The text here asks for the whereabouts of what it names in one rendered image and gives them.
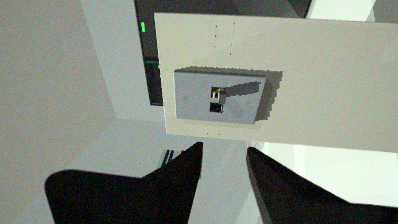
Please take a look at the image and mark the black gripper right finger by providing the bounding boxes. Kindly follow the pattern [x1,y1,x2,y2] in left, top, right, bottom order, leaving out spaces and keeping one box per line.
[246,147,398,224]

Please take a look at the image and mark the grey panel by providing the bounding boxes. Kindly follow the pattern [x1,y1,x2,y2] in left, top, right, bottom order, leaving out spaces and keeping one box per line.
[154,13,398,153]

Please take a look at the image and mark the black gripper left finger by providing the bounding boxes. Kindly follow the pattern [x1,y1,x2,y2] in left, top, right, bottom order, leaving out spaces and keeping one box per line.
[45,142,203,224]

